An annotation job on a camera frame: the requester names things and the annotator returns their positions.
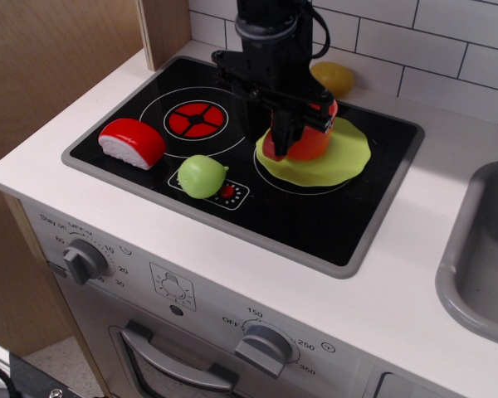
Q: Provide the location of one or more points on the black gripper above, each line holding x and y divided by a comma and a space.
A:
274, 76

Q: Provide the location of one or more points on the red plastic cup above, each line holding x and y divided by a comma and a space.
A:
312, 144

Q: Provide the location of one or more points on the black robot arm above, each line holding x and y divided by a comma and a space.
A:
271, 20

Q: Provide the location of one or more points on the green plastic plate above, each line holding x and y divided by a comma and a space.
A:
345, 157

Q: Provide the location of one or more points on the yellow toy potato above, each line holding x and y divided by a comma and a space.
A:
337, 79

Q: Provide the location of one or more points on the red stove button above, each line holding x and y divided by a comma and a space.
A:
226, 192

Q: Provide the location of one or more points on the green toy pear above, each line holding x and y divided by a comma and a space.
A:
201, 177

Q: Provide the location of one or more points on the black toy stovetop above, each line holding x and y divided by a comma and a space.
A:
329, 229

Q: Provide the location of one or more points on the red white toy sushi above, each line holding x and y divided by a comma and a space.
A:
133, 142

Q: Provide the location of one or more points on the grey oven temperature knob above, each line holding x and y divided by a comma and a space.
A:
265, 349

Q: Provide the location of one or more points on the grey timer knob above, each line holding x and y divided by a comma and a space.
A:
84, 261

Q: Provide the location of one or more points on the grey toy sink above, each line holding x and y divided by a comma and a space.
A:
467, 276

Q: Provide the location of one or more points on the grey oven door handle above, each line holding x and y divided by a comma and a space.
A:
216, 378

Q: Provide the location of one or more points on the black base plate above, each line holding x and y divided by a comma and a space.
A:
25, 380

